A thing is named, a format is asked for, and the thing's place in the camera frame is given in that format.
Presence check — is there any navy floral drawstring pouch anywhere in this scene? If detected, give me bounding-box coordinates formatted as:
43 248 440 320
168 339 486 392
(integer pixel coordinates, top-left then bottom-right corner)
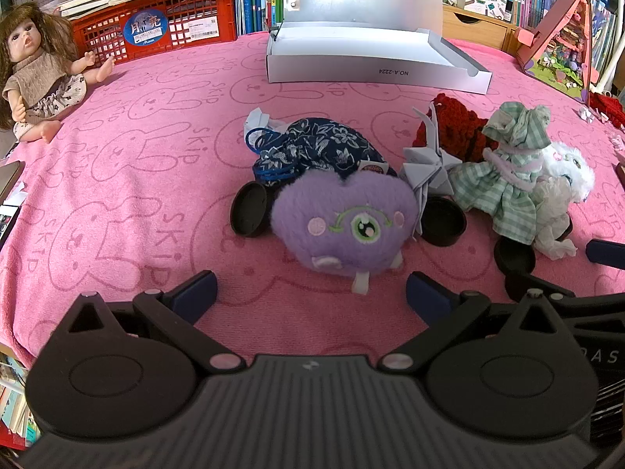
244 117 391 189

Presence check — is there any pile of books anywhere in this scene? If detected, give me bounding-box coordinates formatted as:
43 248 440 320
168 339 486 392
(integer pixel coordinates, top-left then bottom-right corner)
0 352 42 450

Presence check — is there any pink rabbit print blanket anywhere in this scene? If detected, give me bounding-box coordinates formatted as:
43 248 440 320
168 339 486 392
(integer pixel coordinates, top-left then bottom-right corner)
0 32 625 367

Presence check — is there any black round cup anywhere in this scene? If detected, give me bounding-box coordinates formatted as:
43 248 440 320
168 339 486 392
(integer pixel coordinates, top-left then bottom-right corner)
421 196 467 247
494 238 536 275

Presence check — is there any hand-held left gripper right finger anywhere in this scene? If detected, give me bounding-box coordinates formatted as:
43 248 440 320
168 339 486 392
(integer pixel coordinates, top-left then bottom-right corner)
382 271 577 377

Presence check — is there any pink toy house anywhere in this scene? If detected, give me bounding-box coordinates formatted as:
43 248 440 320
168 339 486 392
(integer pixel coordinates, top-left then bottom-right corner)
512 0 609 98

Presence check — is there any silver cardboard box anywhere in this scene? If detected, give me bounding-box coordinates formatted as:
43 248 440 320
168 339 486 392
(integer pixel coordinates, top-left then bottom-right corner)
266 0 493 95

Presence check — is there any long-haired baby doll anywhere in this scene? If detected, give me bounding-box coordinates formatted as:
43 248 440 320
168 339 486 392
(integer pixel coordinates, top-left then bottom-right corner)
0 2 117 143

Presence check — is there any small white paper piece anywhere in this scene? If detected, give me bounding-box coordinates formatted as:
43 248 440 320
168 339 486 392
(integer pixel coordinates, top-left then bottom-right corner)
579 105 611 125

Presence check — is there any white metal pipe frame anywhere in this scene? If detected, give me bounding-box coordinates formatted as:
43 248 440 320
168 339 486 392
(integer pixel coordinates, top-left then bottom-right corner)
593 5 625 93

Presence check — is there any white fluffy plush toy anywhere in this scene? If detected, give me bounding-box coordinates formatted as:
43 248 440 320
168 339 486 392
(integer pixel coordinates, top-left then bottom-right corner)
532 141 596 261

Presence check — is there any white cloth piece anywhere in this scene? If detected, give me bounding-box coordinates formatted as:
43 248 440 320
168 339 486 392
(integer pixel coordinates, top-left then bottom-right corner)
243 109 286 132

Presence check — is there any grey origami paper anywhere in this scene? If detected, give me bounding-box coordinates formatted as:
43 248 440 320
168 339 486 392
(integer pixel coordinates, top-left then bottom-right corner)
399 102 464 242

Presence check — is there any wooden drawer unit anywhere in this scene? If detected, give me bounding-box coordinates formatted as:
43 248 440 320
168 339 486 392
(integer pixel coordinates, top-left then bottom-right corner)
442 5 518 52

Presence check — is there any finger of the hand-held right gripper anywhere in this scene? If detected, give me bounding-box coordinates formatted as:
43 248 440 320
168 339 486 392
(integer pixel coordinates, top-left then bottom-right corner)
505 274 577 304
585 238 625 270

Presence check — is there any dark flat device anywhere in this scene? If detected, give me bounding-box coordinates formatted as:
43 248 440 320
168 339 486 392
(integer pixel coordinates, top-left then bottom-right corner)
0 160 25 205

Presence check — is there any black round cup right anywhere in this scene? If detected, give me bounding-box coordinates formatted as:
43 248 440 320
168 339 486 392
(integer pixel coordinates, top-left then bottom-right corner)
494 238 536 275

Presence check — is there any red plastic crate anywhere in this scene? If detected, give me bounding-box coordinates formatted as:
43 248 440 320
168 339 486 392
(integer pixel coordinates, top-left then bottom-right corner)
68 0 238 62

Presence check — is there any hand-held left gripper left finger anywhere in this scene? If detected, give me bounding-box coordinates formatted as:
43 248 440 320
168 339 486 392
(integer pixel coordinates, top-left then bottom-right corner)
49 270 247 377

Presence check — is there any purple heart plush toy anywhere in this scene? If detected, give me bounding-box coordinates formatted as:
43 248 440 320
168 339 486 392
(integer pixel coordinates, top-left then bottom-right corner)
270 172 421 296

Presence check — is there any black round cup middle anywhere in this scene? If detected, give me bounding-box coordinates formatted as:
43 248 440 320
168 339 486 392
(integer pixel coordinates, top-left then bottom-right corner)
421 196 467 247

